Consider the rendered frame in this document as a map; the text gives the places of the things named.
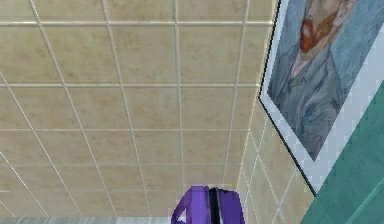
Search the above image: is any purple backpack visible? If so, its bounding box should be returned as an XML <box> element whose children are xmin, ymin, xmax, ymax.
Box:
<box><xmin>170</xmin><ymin>185</ymin><xmax>246</xmax><ymax>224</ymax></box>

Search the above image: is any framed portrait painting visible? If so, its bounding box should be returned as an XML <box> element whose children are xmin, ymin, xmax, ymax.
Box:
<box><xmin>258</xmin><ymin>0</ymin><xmax>384</xmax><ymax>198</ymax></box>

